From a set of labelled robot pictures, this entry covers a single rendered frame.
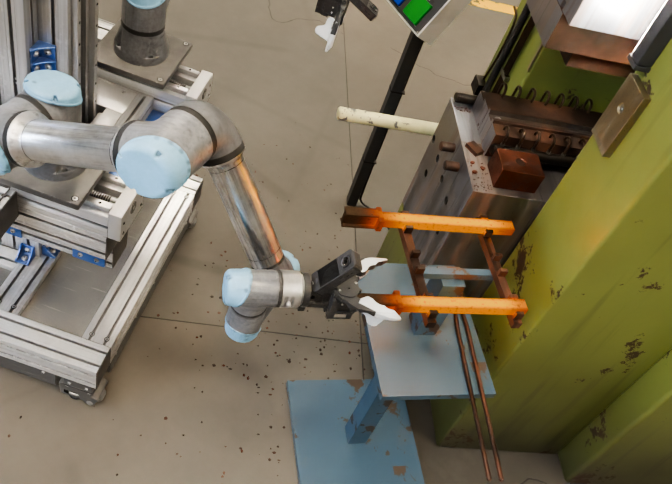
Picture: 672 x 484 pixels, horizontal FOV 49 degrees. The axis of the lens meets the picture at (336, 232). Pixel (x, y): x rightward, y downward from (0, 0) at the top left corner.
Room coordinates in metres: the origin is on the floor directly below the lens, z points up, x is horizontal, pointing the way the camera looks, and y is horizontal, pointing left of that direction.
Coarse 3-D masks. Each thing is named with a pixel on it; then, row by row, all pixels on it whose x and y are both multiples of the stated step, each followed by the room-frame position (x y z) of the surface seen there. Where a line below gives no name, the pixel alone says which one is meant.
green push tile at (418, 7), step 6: (414, 0) 2.08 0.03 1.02; (420, 0) 2.07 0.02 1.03; (426, 0) 2.07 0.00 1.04; (408, 6) 2.08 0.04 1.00; (414, 6) 2.07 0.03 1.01; (420, 6) 2.06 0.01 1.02; (426, 6) 2.05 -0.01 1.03; (432, 6) 2.05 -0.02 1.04; (408, 12) 2.06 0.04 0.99; (414, 12) 2.05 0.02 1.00; (420, 12) 2.04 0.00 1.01; (426, 12) 2.04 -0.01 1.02; (414, 18) 2.04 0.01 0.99; (420, 18) 2.03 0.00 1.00; (414, 24) 2.02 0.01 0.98
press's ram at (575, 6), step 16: (560, 0) 1.66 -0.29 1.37; (576, 0) 1.60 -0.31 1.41; (592, 0) 1.59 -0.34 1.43; (608, 0) 1.60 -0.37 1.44; (624, 0) 1.61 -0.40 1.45; (640, 0) 1.62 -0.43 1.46; (656, 0) 1.63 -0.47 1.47; (576, 16) 1.58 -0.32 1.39; (592, 16) 1.59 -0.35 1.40; (608, 16) 1.60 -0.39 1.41; (624, 16) 1.62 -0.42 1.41; (640, 16) 1.63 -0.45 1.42; (608, 32) 1.61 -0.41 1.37; (624, 32) 1.62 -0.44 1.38; (640, 32) 1.63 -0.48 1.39
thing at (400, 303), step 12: (384, 300) 1.01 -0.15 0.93; (396, 300) 1.02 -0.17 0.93; (408, 300) 1.03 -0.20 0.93; (420, 300) 1.05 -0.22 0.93; (432, 300) 1.06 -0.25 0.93; (444, 300) 1.07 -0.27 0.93; (456, 300) 1.08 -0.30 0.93; (468, 300) 1.10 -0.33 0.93; (480, 300) 1.11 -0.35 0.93; (492, 300) 1.12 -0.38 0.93; (504, 300) 1.14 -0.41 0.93; (516, 300) 1.15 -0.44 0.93; (420, 312) 1.03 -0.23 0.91; (444, 312) 1.06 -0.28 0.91; (456, 312) 1.07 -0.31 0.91; (468, 312) 1.08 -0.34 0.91; (480, 312) 1.09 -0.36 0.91; (492, 312) 1.10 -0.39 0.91; (504, 312) 1.11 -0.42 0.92
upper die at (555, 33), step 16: (528, 0) 1.80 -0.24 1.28; (544, 0) 1.73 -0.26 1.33; (544, 16) 1.69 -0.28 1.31; (560, 16) 1.63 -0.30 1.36; (544, 32) 1.66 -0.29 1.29; (560, 32) 1.63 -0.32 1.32; (576, 32) 1.64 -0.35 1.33; (592, 32) 1.66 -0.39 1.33; (560, 48) 1.64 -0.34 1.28; (576, 48) 1.65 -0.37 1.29; (592, 48) 1.66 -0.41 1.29; (608, 48) 1.68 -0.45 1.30; (624, 48) 1.69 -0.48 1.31
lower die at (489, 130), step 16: (480, 96) 1.80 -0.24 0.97; (496, 96) 1.82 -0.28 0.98; (512, 96) 1.85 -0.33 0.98; (480, 112) 1.76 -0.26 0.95; (512, 112) 1.74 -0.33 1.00; (528, 112) 1.78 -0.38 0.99; (544, 112) 1.81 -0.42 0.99; (560, 112) 1.84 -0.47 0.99; (576, 112) 1.89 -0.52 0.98; (592, 112) 1.92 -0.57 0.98; (480, 128) 1.72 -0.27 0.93; (496, 128) 1.65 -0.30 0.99; (512, 128) 1.68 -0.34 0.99; (528, 128) 1.71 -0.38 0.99; (544, 128) 1.72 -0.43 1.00; (512, 144) 1.65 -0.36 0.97; (528, 144) 1.66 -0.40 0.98; (544, 144) 1.67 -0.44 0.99; (560, 144) 1.69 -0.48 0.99; (576, 144) 1.72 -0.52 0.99
